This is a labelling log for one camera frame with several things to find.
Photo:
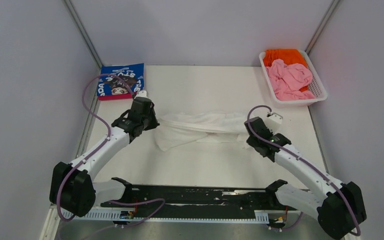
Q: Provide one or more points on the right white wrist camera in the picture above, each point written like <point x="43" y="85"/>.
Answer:
<point x="274" y="121"/>

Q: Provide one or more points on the orange t shirt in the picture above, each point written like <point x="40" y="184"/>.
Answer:
<point x="289" y="56"/>

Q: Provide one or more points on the white printed t shirt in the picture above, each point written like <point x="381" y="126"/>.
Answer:
<point x="178" y="129"/>

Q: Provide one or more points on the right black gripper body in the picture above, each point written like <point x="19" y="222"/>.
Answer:
<point x="250" y="142"/>

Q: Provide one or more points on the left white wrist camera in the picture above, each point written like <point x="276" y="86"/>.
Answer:
<point x="141" y="94"/>

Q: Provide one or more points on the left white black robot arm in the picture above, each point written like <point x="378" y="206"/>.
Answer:
<point x="72" y="185"/>

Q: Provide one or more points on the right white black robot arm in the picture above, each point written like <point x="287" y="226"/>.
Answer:
<point x="338" y="207"/>

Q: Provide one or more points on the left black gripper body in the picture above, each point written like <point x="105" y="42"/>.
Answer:
<point x="149" y="121"/>

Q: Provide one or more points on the blue folded graphic t shirt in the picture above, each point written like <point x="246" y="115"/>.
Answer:
<point x="121" y="79"/>

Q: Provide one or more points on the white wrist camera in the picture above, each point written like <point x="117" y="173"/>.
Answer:
<point x="274" y="121"/>
<point x="141" y="94"/>

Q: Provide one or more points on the pink crumpled t shirt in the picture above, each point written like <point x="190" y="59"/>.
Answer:
<point x="290" y="82"/>

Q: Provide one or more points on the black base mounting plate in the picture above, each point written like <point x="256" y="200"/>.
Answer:
<point x="198" y="202"/>

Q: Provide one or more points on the white plastic basket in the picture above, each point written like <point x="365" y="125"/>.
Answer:
<point x="316" y="86"/>

